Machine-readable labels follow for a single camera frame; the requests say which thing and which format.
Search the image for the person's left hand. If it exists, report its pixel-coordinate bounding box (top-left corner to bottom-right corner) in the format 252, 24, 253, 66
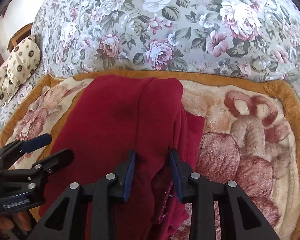
0, 211, 32, 231

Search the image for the cream dotted pillow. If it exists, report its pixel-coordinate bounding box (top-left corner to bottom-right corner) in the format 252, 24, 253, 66
0, 35, 41, 109

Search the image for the brown floral plush blanket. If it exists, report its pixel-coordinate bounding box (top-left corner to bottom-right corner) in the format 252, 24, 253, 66
0, 70, 300, 239

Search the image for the dark red fleece garment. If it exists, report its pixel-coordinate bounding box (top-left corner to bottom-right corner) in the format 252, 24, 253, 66
39, 75, 205, 239

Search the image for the wooden chair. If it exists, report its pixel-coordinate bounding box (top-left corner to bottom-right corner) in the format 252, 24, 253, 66
7, 23, 33, 53

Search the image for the floral print bed quilt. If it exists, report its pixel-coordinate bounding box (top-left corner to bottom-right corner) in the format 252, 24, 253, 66
0, 0, 300, 132

